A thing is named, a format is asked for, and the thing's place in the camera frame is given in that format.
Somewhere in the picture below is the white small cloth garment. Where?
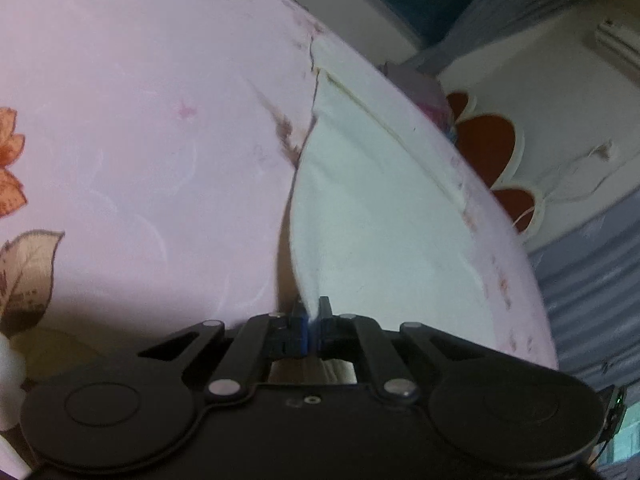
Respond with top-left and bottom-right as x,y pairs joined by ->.
290,37 -> 496,347

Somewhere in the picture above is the pile of folded clothes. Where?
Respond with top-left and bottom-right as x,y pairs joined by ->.
380,62 -> 457,143

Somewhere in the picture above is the red white scalloped headboard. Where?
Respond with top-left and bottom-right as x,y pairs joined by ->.
446,90 -> 546,242

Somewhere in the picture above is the pink floral bed quilt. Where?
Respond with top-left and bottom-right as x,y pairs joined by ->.
1,0 -> 558,380

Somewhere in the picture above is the grey curtain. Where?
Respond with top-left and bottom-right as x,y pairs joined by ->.
405,0 -> 590,75

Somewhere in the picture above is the white hanging cord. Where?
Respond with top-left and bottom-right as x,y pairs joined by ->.
508,138 -> 618,231

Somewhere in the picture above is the white wall air conditioner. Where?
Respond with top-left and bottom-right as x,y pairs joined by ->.
594,20 -> 640,68

